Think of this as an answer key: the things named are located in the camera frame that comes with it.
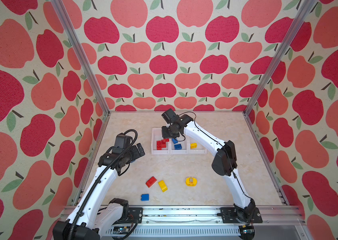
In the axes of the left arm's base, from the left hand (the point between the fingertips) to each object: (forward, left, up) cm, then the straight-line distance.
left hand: (139, 152), depth 80 cm
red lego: (+14, -12, -14) cm, 24 cm away
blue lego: (+18, -20, -16) cm, 32 cm away
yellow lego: (-13, -13, -16) cm, 24 cm away
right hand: (+14, -15, -2) cm, 20 cm away
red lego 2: (+14, -10, -14) cm, 22 cm away
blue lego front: (-19, -3, -16) cm, 25 cm away
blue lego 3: (+3, +7, -16) cm, 17 cm away
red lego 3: (+11, -15, -4) cm, 19 cm away
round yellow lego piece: (-12, -29, -13) cm, 34 cm away
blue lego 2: (+12, -22, -14) cm, 29 cm away
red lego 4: (-11, -6, -15) cm, 20 cm away
